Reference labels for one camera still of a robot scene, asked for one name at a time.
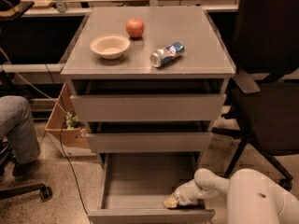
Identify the crushed blue soda can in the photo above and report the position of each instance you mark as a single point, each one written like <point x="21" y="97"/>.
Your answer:
<point x="165" y="55"/>

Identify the red apple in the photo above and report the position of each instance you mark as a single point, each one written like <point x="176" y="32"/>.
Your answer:
<point x="135" y="27"/>

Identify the person leg in jeans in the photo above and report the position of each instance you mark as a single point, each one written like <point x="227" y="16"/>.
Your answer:
<point x="17" y="126"/>

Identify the grey drawer cabinet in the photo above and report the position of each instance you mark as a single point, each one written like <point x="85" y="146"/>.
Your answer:
<point x="204" y="68"/>

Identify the grey middle drawer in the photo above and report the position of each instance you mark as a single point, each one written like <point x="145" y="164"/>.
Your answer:
<point x="148" y="142"/>

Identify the grey top drawer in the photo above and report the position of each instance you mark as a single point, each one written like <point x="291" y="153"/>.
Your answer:
<point x="171" y="107"/>

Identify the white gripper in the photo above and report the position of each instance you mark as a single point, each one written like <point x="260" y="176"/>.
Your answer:
<point x="184" y="194"/>

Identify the black chair base left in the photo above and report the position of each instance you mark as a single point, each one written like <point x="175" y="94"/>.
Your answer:
<point x="45" y="192"/>

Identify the white paper bowl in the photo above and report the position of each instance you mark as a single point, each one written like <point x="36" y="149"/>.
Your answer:
<point x="110" y="46"/>

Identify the black shoe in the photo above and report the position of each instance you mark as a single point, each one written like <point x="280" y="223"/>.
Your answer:
<point x="20" y="171"/>

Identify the cardboard box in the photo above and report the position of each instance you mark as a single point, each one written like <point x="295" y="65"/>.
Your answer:
<point x="71" y="142"/>

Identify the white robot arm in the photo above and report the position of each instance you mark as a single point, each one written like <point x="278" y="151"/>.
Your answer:
<point x="251" y="197"/>

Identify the black office chair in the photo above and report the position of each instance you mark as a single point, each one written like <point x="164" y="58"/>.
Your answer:
<point x="265" y="48"/>

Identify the grey drawer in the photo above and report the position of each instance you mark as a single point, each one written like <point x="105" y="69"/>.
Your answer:
<point x="148" y="142"/>
<point x="134" y="186"/>
<point x="171" y="107"/>

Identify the grey bottom drawer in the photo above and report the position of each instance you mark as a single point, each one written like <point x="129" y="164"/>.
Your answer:
<point x="134" y="186"/>

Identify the green item in box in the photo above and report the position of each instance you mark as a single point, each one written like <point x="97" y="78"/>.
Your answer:
<point x="71" y="120"/>

